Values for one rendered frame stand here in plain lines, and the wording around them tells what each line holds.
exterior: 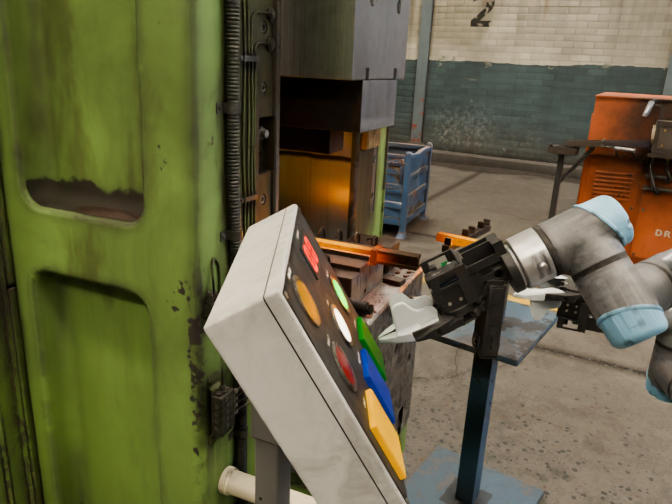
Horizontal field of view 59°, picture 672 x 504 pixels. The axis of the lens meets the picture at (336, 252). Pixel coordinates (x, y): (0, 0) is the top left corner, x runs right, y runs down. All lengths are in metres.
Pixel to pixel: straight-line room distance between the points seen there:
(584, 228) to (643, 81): 7.79
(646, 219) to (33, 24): 4.10
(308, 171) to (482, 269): 0.85
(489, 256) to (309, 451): 0.36
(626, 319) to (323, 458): 0.42
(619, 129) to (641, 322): 3.80
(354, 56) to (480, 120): 7.86
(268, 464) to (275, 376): 0.27
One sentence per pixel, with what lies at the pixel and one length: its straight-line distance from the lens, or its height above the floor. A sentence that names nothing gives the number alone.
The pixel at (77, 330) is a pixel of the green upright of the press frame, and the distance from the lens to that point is 1.29.
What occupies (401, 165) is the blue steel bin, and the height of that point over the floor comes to 0.61.
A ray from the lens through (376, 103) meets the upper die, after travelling 1.19.
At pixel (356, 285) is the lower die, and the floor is 0.96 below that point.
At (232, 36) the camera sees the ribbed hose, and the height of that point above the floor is 1.42.
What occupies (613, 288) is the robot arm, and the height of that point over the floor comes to 1.14.
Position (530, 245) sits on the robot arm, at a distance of 0.81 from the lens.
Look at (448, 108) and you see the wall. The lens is 9.02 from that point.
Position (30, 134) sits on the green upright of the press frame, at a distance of 1.20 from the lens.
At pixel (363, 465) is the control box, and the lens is 0.62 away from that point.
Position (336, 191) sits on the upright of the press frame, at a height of 1.07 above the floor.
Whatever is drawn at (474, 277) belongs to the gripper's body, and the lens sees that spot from 0.82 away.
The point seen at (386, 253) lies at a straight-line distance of 1.27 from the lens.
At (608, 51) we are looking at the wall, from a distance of 8.62.
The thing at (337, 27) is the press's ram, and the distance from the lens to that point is 1.08.
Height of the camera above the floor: 1.40
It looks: 18 degrees down
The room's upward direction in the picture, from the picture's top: 3 degrees clockwise
